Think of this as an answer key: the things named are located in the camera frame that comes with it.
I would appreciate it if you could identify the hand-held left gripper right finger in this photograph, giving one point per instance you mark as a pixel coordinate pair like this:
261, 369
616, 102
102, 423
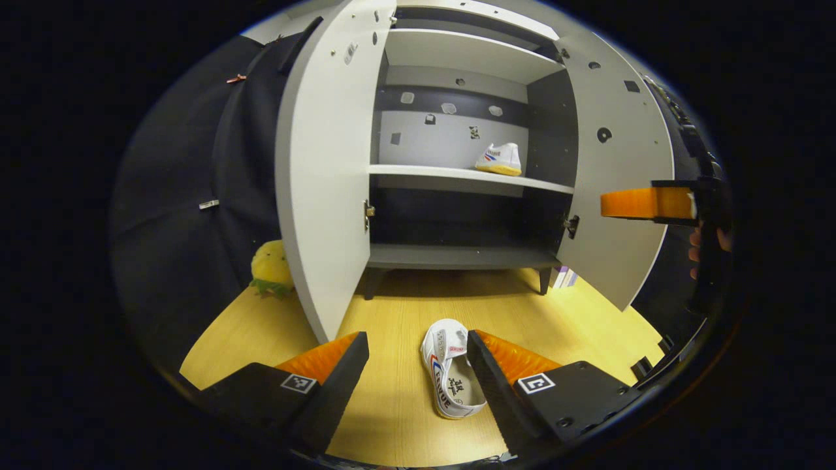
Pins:
499, 398

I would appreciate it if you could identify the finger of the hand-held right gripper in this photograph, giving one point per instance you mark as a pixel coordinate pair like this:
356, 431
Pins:
643, 203

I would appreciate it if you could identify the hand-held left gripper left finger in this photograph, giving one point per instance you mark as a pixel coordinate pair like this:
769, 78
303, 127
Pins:
333, 398

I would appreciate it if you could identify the black backdrop cloth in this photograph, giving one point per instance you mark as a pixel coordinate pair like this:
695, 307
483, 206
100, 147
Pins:
176, 196

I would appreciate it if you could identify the white cabinet door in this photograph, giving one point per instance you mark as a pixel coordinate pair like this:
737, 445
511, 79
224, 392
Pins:
320, 196
620, 248

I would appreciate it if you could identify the white canvas shoe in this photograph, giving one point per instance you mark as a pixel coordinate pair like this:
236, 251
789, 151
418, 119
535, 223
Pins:
503, 160
444, 365

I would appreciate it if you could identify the silver clip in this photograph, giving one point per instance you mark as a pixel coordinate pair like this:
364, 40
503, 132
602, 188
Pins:
209, 204

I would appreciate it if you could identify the pink clip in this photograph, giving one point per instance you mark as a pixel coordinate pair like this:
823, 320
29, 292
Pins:
236, 78

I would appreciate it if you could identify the white purple book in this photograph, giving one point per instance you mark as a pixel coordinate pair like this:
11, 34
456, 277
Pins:
565, 277

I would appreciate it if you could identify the yellow plush toy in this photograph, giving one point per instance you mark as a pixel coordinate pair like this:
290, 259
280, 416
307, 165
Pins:
271, 264

